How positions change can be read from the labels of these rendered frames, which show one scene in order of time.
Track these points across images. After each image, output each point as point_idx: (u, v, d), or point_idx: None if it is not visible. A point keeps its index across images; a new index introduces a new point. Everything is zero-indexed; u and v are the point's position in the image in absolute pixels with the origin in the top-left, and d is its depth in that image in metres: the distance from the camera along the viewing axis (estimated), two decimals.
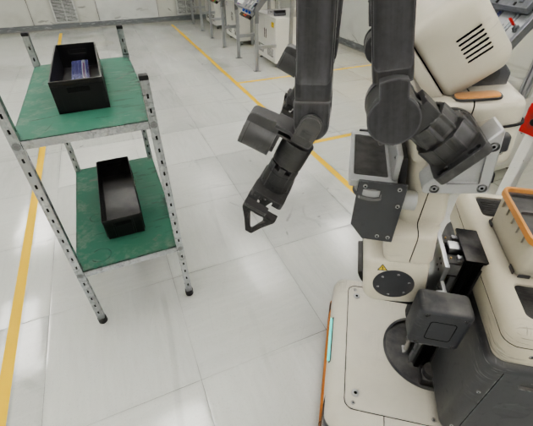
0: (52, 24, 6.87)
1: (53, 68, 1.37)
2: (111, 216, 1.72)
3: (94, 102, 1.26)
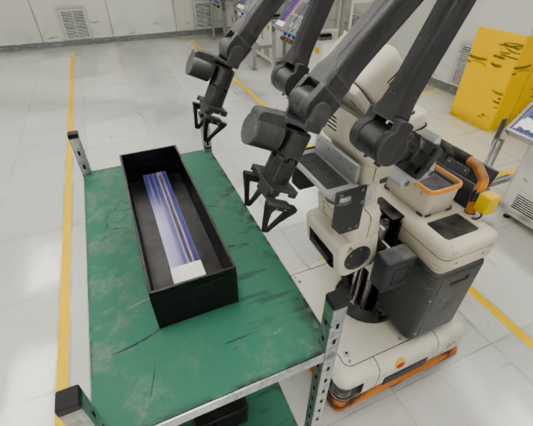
0: (62, 41, 6.34)
1: None
2: None
3: (217, 301, 0.73)
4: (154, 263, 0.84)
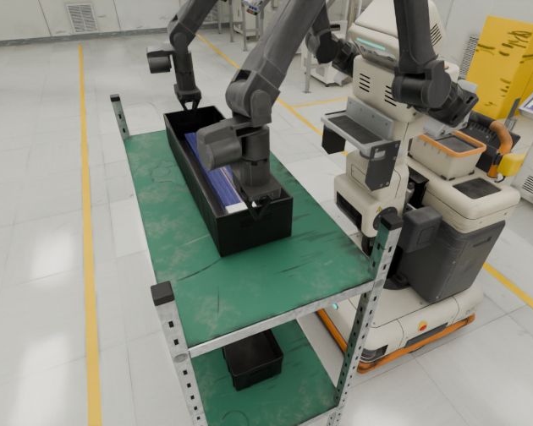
0: (69, 35, 6.39)
1: (187, 166, 0.89)
2: (228, 346, 1.24)
3: (272, 233, 0.78)
4: None
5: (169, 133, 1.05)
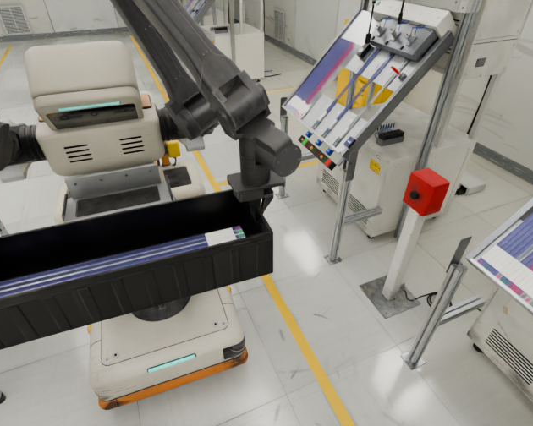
0: (2, 37, 6.57)
1: (132, 277, 0.60)
2: None
3: (254, 227, 0.80)
4: None
5: None
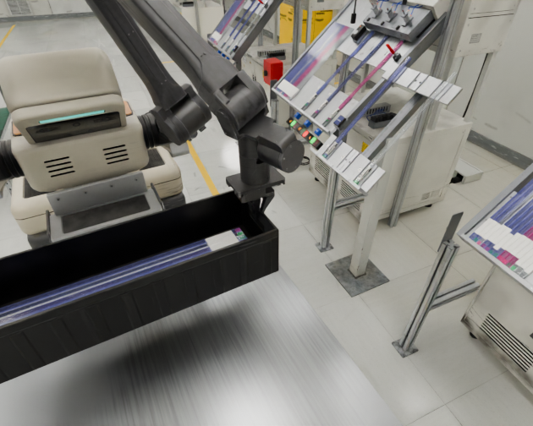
0: (7, 18, 7.54)
1: (142, 289, 0.58)
2: None
3: (252, 228, 0.80)
4: None
5: None
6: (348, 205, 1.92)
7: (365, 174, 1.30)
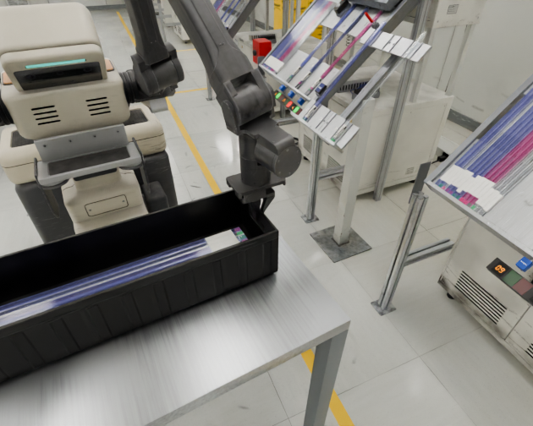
0: None
1: (142, 290, 0.58)
2: None
3: (251, 227, 0.80)
4: None
5: None
6: (332, 176, 1.98)
7: (341, 132, 1.35)
